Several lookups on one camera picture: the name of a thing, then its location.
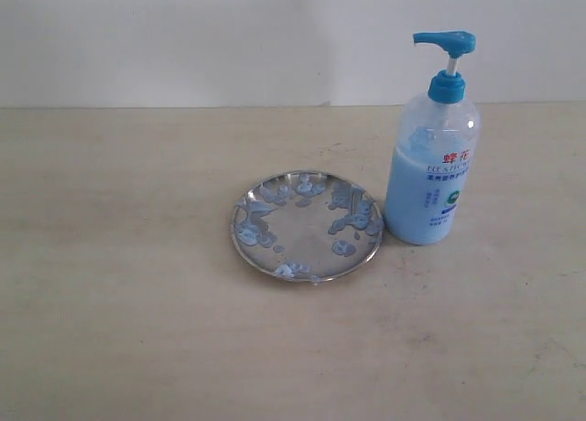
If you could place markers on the round metal plate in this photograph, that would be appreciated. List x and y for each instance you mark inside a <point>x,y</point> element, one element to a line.
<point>306,226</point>

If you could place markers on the blue pump lotion bottle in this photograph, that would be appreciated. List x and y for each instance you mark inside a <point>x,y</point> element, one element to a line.
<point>435,143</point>

